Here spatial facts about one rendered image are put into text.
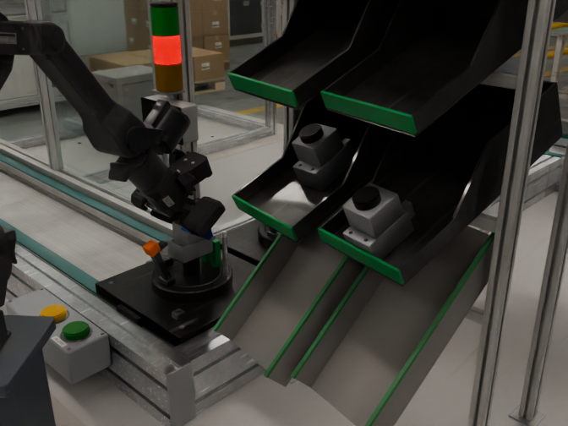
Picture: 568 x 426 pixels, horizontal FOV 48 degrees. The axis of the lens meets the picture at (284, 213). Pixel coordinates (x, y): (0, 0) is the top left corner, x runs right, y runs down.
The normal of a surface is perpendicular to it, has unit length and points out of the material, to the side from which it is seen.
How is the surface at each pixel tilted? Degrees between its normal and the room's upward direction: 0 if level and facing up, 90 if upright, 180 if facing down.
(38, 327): 0
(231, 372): 90
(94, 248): 0
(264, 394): 0
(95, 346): 90
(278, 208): 25
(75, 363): 90
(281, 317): 45
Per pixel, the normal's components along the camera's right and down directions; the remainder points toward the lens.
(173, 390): 0.72, 0.27
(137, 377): -0.69, 0.28
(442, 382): 0.00, -0.92
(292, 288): -0.57, -0.49
